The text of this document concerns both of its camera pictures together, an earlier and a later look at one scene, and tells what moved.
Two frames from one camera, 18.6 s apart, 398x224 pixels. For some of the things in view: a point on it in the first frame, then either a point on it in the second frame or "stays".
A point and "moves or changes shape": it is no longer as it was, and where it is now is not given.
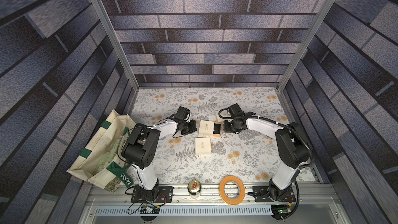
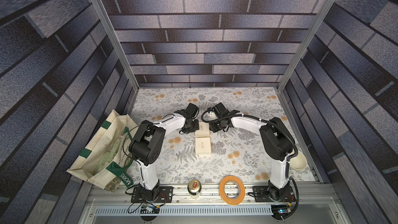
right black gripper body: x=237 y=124 → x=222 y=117
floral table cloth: x=208 y=154 stays
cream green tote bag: x=100 y=162 stays
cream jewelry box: x=210 y=128 moves or changes shape
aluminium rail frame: x=314 y=204 stays
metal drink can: x=194 y=187 stays
